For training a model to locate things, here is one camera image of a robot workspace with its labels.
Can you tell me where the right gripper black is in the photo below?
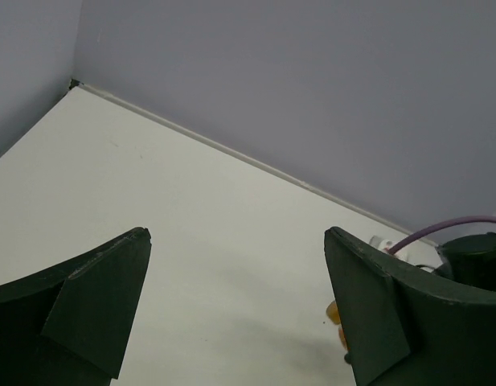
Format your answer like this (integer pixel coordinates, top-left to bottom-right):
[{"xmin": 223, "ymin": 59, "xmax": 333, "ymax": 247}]
[{"xmin": 434, "ymin": 232, "xmax": 496, "ymax": 292}]

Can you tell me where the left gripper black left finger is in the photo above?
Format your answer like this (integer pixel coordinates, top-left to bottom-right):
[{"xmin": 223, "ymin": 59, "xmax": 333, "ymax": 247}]
[{"xmin": 0, "ymin": 228, "xmax": 151, "ymax": 385}]

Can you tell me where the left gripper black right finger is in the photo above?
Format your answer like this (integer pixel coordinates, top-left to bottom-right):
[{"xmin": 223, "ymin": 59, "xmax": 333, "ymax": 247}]
[{"xmin": 324, "ymin": 227, "xmax": 496, "ymax": 385}]

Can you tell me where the orange plastic bottle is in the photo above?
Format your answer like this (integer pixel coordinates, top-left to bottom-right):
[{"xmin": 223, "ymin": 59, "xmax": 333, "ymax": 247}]
[{"xmin": 326, "ymin": 301, "xmax": 351, "ymax": 364}]

